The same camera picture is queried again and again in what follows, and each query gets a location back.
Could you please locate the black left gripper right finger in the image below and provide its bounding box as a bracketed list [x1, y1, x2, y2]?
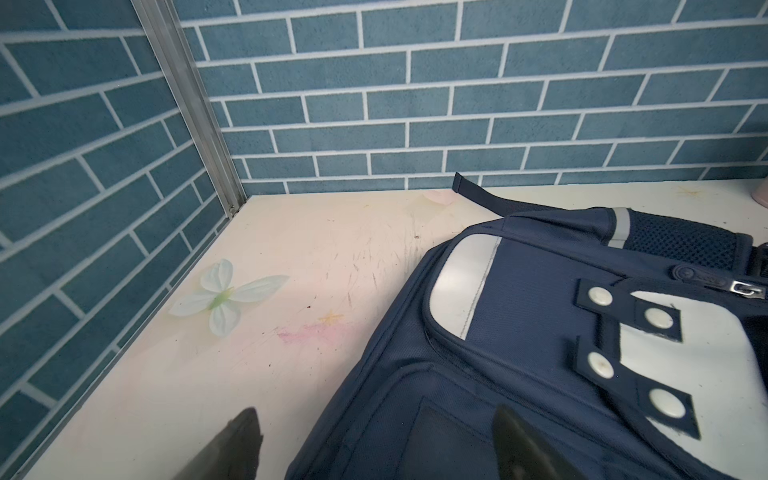
[492, 405, 585, 480]

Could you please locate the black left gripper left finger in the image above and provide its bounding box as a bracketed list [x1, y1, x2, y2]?
[173, 407, 263, 480]

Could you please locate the navy blue student backpack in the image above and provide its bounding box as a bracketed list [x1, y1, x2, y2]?
[287, 176, 767, 479]

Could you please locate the pink metal bucket cup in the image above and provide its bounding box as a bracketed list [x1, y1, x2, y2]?
[751, 178, 768, 208]

